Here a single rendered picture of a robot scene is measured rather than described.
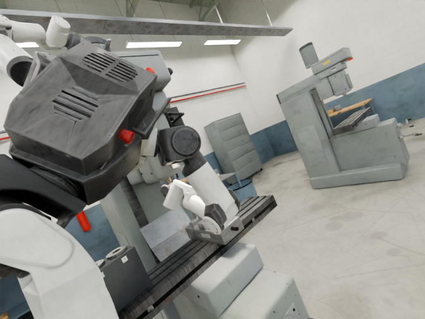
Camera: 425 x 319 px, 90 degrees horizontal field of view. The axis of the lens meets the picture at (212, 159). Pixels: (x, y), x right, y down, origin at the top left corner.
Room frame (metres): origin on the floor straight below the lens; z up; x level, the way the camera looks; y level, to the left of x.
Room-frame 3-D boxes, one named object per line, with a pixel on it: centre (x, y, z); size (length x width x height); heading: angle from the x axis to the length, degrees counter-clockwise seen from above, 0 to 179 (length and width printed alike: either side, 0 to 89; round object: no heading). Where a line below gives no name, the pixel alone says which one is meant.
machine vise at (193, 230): (1.17, 0.15, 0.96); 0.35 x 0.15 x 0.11; 38
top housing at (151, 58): (1.14, 0.26, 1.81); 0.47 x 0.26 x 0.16; 37
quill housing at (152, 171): (1.13, 0.26, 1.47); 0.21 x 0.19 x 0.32; 127
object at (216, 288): (1.13, 0.25, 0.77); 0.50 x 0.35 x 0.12; 37
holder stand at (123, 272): (0.89, 0.59, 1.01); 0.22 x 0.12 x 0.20; 135
